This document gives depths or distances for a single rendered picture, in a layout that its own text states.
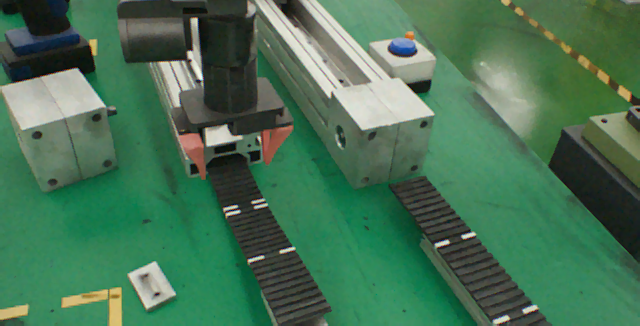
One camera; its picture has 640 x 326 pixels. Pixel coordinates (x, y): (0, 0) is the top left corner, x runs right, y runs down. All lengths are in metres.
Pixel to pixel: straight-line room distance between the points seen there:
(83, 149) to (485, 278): 0.48
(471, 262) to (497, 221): 0.12
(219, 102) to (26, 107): 0.24
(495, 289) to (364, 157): 0.21
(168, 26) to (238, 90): 0.09
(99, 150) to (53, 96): 0.08
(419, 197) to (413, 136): 0.08
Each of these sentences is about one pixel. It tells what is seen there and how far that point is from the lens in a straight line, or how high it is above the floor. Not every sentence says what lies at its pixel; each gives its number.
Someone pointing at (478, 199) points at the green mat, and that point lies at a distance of 0.73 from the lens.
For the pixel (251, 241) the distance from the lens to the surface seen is 0.61.
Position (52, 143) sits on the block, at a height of 0.85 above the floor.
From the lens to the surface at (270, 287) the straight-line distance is 0.55.
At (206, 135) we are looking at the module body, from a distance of 0.71.
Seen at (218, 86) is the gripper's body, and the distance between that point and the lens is 0.57.
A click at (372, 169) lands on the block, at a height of 0.81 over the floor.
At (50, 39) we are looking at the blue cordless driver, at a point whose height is 0.85.
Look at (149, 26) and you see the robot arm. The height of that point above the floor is 1.01.
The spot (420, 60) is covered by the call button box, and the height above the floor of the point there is 0.84.
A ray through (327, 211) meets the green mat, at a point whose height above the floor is 0.78.
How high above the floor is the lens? 1.25
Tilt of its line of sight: 39 degrees down
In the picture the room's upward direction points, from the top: 4 degrees clockwise
